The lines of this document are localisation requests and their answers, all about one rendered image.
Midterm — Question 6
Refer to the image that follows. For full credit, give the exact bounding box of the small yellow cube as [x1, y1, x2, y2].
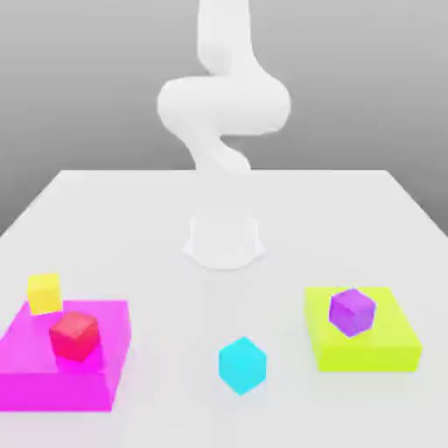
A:
[27, 273, 65, 316]

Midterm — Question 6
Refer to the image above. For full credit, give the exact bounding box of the large magenta box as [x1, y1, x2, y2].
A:
[0, 299, 132, 413]

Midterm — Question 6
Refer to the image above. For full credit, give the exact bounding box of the small red cube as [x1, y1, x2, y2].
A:
[48, 311, 102, 363]

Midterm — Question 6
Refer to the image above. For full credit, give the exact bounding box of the large lime box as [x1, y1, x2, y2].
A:
[303, 286, 424, 373]

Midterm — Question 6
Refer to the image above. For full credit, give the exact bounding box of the small purple cube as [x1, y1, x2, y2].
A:
[327, 287, 378, 339]

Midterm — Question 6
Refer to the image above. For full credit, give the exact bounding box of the small cyan cube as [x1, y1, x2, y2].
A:
[218, 336, 268, 396]

